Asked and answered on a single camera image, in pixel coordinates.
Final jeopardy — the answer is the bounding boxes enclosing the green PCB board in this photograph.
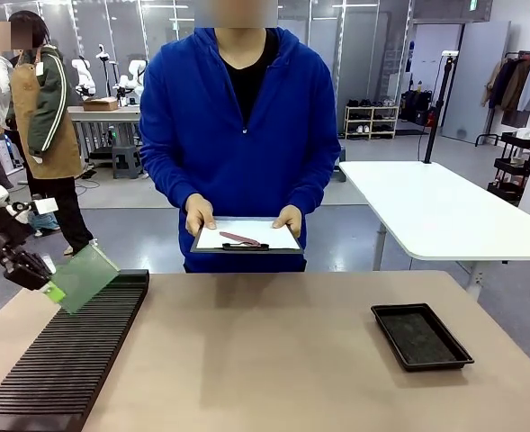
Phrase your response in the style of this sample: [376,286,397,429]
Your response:
[48,245,121,315]

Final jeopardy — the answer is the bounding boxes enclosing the reddish brown pen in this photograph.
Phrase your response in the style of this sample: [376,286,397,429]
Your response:
[218,230,260,248]

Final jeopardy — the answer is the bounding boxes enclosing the black clipboard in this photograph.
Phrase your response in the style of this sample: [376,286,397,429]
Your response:
[189,217,305,256]

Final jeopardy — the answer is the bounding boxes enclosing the white paper sheet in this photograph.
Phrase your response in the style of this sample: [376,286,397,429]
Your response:
[195,219,301,251]

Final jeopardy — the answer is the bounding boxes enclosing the person's right forearm blue sleeve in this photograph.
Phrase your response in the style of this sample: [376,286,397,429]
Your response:
[145,166,205,212]

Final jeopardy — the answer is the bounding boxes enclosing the person's left forearm blue sleeve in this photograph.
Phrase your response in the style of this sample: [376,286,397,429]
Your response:
[286,166,340,215]

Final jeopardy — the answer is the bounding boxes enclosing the black slotted PCB rack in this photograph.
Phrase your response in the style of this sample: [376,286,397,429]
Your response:
[0,268,151,432]

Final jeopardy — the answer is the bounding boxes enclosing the person's right hand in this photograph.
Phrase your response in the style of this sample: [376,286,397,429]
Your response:
[184,193,219,239]

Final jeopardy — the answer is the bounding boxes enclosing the person's left hand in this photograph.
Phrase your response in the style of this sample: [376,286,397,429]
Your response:
[272,204,304,239]

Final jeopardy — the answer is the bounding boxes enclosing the person in brown apron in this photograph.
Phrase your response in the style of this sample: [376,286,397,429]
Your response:
[3,9,95,257]

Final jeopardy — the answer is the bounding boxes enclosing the grey step stool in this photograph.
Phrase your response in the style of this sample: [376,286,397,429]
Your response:
[111,144,142,180]

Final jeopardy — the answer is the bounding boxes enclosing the grey background workbench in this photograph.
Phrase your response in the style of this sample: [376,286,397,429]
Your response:
[67,105,142,161]

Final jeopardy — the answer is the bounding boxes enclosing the cardboard box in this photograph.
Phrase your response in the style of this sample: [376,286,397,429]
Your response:
[83,97,120,113]

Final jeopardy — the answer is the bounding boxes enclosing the person in blue hoodie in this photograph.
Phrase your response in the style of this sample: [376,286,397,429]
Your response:
[138,8,342,275]

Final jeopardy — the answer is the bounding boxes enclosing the wooden shoe rack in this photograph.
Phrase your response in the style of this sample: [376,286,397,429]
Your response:
[344,104,400,140]

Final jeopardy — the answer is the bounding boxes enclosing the black plastic tray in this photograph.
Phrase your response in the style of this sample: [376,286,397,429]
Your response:
[371,302,475,373]

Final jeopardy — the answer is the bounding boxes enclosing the white rounded side table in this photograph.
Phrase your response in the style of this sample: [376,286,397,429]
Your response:
[338,160,530,301]

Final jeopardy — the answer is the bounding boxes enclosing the black suitcase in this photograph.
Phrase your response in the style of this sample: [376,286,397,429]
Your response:
[400,89,433,127]

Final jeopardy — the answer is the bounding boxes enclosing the black coat rack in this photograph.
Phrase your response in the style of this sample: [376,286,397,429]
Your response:
[474,50,530,148]

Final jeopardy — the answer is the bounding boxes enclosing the black utility cart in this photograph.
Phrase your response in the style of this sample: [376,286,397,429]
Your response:
[488,131,530,203]

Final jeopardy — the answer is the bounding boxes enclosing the brown hanging coat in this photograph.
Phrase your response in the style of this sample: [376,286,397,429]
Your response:
[500,58,530,114]

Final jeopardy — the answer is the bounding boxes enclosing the black camera pole stand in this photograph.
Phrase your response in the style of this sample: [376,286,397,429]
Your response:
[423,50,460,165]

